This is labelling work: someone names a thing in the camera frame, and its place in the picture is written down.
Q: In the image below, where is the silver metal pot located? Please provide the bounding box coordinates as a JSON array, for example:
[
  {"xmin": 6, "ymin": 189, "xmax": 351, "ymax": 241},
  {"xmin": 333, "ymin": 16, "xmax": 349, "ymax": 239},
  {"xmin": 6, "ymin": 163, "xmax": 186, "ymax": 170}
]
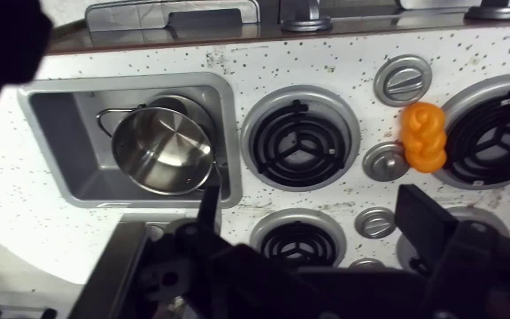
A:
[{"xmin": 94, "ymin": 94, "xmax": 218, "ymax": 198}]

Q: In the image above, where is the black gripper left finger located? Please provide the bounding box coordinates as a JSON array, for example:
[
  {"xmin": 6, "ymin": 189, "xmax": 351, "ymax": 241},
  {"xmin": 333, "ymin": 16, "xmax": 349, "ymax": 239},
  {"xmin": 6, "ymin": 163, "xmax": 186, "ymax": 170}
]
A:
[{"xmin": 195, "ymin": 184, "xmax": 234, "ymax": 262}]

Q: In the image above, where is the grey oven dial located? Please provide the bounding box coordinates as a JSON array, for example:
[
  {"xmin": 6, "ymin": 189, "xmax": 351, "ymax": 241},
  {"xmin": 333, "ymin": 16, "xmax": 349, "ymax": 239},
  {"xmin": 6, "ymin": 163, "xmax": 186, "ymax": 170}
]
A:
[
  {"xmin": 280, "ymin": 0, "xmax": 335, "ymax": 33},
  {"xmin": 466, "ymin": 0, "xmax": 510, "ymax": 23}
]

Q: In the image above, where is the short grey oven handle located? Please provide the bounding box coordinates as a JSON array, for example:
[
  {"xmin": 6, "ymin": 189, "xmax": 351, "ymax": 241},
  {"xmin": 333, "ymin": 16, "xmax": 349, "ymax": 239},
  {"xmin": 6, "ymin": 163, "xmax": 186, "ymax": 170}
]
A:
[{"xmin": 399, "ymin": 0, "xmax": 487, "ymax": 10}]

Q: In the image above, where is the orange toy food piece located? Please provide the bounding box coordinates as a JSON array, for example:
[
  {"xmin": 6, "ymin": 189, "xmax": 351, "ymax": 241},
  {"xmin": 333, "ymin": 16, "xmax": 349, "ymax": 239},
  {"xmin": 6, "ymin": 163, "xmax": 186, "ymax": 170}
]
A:
[{"xmin": 401, "ymin": 101, "xmax": 448, "ymax": 173}]

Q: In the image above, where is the grey stove knob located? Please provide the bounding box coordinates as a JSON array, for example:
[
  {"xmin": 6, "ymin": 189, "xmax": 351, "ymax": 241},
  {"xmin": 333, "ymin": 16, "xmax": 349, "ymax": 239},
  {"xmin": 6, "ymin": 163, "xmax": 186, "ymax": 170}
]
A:
[
  {"xmin": 374, "ymin": 53, "xmax": 434, "ymax": 108},
  {"xmin": 353, "ymin": 205, "xmax": 399, "ymax": 241},
  {"xmin": 362, "ymin": 140, "xmax": 411, "ymax": 182},
  {"xmin": 347, "ymin": 255, "xmax": 386, "ymax": 273}
]

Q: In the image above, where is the long grey drawer handle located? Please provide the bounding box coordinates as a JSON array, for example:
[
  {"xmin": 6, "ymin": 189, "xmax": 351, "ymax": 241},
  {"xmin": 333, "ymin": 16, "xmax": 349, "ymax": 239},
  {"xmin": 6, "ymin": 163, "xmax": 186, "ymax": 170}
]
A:
[{"xmin": 85, "ymin": 0, "xmax": 262, "ymax": 32}]

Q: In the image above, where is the wooden toy kitchen unit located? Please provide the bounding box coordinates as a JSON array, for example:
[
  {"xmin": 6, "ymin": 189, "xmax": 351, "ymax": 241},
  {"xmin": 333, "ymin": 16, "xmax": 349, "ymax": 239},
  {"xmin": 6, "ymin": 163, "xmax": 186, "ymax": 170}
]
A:
[{"xmin": 0, "ymin": 0, "xmax": 510, "ymax": 319}]

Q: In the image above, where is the grey sink basin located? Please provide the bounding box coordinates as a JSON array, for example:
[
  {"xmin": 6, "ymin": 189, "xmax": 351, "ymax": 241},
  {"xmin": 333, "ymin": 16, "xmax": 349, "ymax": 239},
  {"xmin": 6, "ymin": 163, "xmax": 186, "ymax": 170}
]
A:
[{"xmin": 16, "ymin": 71, "xmax": 245, "ymax": 209}]

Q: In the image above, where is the toy stove top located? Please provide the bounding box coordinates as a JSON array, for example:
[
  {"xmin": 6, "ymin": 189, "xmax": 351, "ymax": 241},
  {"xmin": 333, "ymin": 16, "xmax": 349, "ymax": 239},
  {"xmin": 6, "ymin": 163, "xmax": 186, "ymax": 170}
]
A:
[{"xmin": 0, "ymin": 23, "xmax": 510, "ymax": 319}]

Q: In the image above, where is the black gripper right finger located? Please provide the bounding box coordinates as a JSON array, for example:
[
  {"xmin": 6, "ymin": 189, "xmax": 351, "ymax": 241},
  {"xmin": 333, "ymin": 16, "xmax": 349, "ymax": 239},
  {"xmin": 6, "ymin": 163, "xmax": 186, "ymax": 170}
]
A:
[{"xmin": 395, "ymin": 182, "xmax": 464, "ymax": 273}]

